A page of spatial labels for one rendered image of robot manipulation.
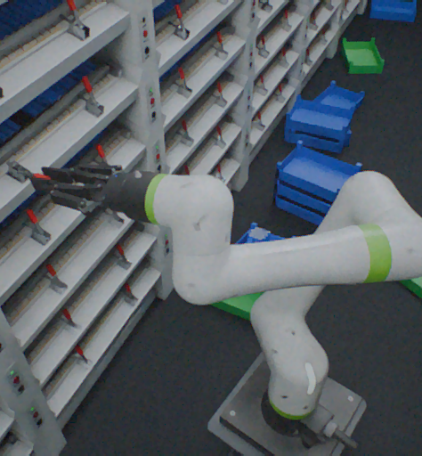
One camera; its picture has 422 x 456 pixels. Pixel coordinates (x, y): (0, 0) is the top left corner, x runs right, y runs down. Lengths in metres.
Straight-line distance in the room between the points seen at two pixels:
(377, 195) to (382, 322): 0.99
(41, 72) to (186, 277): 0.50
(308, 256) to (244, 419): 0.61
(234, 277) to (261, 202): 1.52
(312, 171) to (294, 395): 1.28
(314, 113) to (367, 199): 1.76
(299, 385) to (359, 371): 0.70
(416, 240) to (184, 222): 0.45
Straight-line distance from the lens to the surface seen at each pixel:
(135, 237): 1.76
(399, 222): 1.09
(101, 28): 1.27
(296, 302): 1.32
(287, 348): 1.29
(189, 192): 0.86
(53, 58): 1.17
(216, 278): 0.90
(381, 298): 2.15
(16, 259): 1.27
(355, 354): 1.98
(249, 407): 1.48
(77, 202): 0.99
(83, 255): 1.49
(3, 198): 1.14
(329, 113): 2.89
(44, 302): 1.42
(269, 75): 2.58
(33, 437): 1.63
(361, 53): 3.67
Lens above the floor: 1.64
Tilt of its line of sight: 46 degrees down
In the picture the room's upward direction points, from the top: straight up
